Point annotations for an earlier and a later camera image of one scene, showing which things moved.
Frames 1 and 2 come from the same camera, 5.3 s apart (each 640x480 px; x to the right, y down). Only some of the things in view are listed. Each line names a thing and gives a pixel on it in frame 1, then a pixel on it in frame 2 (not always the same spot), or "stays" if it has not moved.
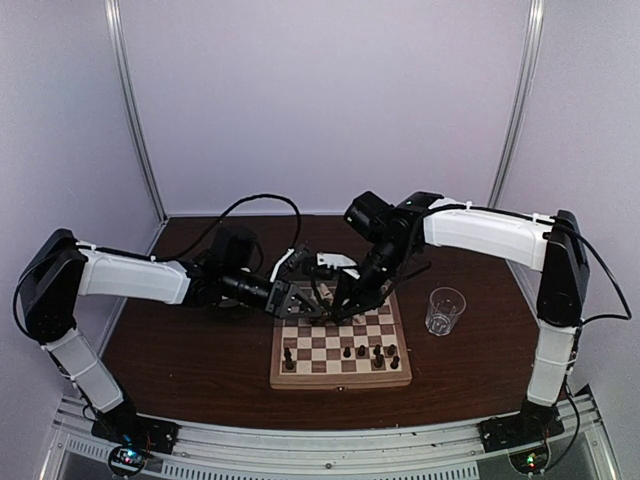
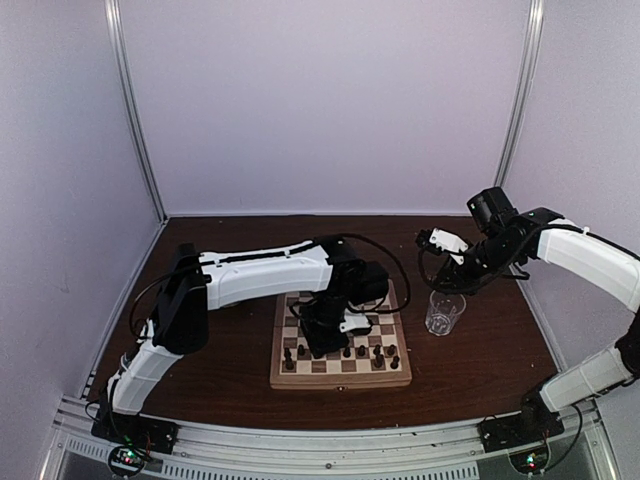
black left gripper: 282,294 to 318,346
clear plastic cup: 446,304 stays
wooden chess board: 354,352 stays
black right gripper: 368,297 to 452,272
